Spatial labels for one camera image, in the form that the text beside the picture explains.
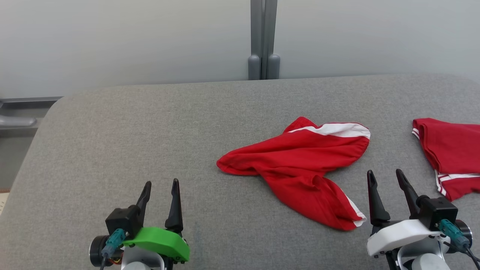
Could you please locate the black cable with teal plug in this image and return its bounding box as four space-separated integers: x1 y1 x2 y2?
438 219 480 270
99 229 126 270

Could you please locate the red garment with white stripe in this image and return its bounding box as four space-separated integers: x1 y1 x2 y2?
216 116 371 231

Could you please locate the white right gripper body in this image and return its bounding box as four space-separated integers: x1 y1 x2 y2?
367 219 444 258

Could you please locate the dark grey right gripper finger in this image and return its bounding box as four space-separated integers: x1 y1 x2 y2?
396 169 421 219
367 170 391 227

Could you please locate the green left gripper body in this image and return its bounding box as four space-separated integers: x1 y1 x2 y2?
122 226 191 262

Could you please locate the grey metal wall rail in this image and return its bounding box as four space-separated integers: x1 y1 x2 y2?
0 97 63 130

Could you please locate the grey metal handle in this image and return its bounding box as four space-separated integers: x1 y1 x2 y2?
0 115 38 128

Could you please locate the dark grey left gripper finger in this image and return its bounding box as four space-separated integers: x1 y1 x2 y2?
165 178 184 234
135 181 152 225

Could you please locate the red shirt with white sleeves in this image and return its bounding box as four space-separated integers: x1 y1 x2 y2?
412 118 480 202

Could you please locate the grey metal partition post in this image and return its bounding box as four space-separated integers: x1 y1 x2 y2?
247 0 281 80

